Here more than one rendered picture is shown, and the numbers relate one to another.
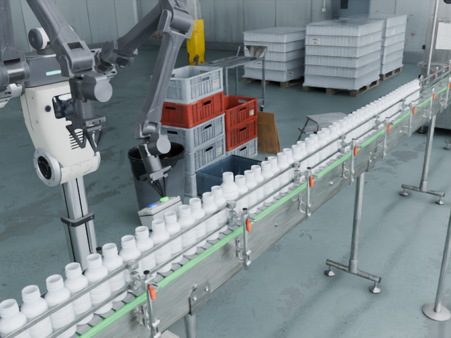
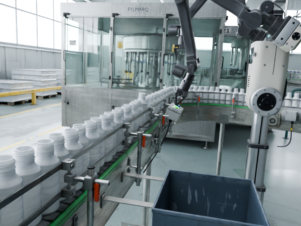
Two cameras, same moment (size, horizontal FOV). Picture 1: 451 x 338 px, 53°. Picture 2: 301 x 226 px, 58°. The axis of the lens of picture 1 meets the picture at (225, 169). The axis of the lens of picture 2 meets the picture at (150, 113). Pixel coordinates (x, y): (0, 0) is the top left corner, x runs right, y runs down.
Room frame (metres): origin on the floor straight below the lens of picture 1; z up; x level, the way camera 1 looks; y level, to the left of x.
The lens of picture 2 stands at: (2.78, -0.61, 1.34)
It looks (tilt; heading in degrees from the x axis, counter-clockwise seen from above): 10 degrees down; 153
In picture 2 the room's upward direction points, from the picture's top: 3 degrees clockwise
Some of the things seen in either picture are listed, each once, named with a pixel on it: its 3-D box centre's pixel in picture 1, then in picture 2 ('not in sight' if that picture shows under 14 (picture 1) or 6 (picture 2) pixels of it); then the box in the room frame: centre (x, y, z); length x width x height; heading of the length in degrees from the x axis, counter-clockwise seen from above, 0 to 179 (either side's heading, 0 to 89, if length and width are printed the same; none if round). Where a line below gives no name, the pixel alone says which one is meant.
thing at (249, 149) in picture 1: (228, 150); not in sight; (4.78, -0.04, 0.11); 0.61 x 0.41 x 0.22; 144
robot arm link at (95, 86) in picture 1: (88, 76); (177, 27); (1.20, 0.35, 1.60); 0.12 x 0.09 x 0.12; 52
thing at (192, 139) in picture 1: (191, 129); not in sight; (4.17, 0.31, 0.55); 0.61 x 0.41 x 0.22; 148
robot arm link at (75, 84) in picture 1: (82, 88); (182, 32); (1.22, 0.38, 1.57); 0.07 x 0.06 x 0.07; 52
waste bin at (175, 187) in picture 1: (160, 187); not in sight; (3.36, 0.54, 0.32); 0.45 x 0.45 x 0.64
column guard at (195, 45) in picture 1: (195, 42); not in sight; (11.83, 0.64, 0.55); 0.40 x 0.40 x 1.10; 51
